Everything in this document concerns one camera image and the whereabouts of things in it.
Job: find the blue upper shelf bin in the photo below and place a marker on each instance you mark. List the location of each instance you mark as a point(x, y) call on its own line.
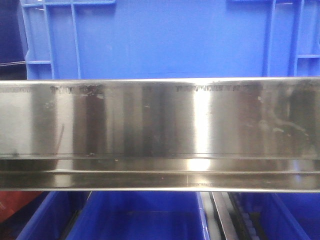
point(142, 39)

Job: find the blue shelf bin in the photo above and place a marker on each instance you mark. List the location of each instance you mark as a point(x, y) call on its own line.
point(118, 215)
point(142, 39)

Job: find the blue lower shelf bin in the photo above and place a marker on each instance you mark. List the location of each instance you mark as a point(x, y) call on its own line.
point(118, 215)

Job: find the blue lower right bin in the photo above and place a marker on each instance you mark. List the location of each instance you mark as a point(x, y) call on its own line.
point(281, 216)

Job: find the red object lower left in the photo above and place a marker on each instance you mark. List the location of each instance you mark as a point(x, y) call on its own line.
point(12, 201)

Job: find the stainless steel shelf rail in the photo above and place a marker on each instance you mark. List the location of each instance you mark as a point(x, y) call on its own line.
point(239, 134)

